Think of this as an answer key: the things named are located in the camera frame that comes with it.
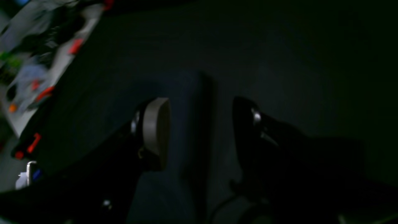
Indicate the black felt table cover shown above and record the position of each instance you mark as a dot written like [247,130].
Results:
[325,67]

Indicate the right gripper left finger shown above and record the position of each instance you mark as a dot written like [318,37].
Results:
[150,128]

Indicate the blue clamp far left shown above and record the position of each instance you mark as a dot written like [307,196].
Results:
[32,174]

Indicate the dark grey t-shirt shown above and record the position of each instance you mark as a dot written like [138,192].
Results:
[178,195]

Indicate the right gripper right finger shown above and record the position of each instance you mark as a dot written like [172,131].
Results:
[258,154]

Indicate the red clamp far left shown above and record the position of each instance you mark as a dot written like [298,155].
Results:
[25,147]

